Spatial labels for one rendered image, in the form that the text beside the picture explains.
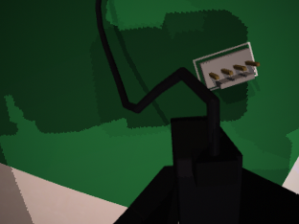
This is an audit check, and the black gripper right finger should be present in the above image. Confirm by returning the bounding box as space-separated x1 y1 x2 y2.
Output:
239 167 299 224

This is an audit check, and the green circuit board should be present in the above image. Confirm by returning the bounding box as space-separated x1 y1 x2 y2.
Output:
0 0 299 208

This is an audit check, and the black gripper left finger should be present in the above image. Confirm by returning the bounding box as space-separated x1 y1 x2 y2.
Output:
112 166 179 224

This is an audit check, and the black cable with plug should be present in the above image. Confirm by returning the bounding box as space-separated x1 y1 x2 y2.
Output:
95 0 242 224

